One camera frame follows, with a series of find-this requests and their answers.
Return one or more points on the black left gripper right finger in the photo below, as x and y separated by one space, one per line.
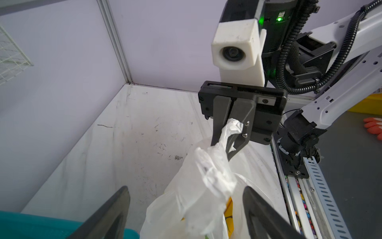
263 221

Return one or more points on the yellow bin outside cell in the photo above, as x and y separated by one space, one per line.
370 105

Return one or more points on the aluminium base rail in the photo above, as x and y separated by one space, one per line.
310 204

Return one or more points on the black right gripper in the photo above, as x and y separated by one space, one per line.
258 110

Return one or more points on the teal plastic fruit basket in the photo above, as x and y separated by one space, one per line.
25 226

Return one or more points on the white lemon print plastic bag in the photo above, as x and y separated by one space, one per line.
194 202

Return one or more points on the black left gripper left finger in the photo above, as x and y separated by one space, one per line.
108 222

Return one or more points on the aluminium frame corner post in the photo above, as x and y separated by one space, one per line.
111 27

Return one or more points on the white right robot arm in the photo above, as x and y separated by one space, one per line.
285 85

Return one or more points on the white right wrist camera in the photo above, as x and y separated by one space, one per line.
237 49

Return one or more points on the white wire wall basket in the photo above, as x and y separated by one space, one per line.
13 60

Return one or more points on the yellow fake banana bunch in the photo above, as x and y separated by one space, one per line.
228 214

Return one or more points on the orange rubber glove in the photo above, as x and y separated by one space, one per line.
374 126

